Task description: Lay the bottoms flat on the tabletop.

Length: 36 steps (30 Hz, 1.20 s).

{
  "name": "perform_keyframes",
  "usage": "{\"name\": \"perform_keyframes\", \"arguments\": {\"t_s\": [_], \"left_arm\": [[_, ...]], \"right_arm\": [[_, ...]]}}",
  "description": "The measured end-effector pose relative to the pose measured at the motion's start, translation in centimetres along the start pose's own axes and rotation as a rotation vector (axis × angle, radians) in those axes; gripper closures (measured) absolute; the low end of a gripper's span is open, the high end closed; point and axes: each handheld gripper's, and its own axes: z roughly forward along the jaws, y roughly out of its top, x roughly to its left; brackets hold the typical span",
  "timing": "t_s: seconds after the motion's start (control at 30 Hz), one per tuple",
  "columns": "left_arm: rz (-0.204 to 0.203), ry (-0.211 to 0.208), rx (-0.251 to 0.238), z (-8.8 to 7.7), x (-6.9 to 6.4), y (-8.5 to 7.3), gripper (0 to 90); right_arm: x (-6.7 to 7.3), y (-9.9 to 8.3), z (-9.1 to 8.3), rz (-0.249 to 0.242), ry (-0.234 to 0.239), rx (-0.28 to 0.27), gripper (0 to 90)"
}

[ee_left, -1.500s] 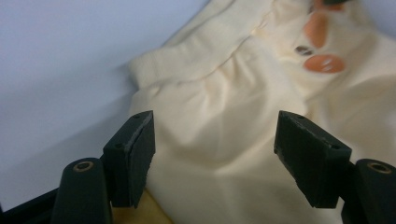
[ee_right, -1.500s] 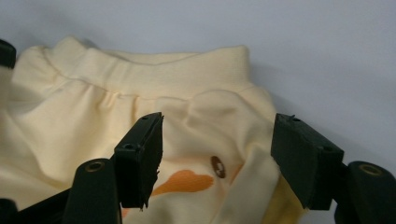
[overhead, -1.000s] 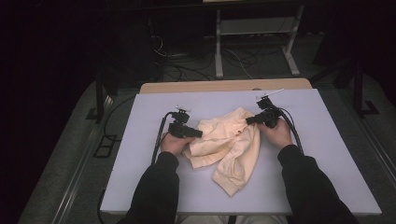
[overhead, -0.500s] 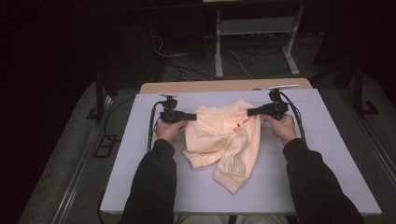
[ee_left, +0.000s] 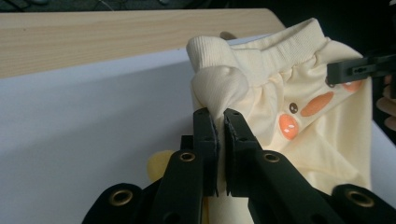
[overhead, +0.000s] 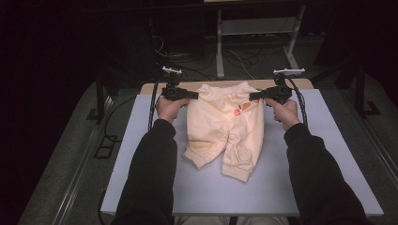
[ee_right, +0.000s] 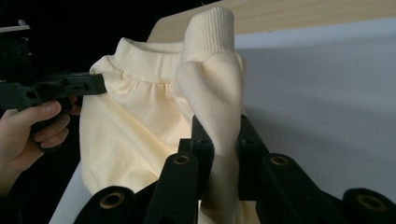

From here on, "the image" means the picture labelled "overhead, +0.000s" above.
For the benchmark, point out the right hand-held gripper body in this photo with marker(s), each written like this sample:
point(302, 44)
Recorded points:
point(280, 90)

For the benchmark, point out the black metal stand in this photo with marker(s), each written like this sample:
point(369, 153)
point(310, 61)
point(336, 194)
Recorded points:
point(101, 100)
point(359, 90)

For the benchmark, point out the grey metal desk frame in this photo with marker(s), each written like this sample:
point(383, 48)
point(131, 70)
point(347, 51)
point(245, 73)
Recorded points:
point(256, 26)

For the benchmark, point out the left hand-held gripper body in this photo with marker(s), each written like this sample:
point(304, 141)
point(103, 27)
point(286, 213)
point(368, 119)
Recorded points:
point(172, 87)

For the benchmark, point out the metal floor rail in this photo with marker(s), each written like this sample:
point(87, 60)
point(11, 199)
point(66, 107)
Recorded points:
point(375, 137)
point(78, 175)

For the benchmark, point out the person's left hand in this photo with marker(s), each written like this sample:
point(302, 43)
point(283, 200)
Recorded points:
point(169, 109)

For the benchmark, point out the person's right hand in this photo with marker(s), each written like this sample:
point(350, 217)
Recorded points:
point(284, 114)

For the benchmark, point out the black floor frame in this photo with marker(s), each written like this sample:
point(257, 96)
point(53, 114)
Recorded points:
point(105, 146)

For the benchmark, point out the cream pants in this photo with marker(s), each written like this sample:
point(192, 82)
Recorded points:
point(223, 125)

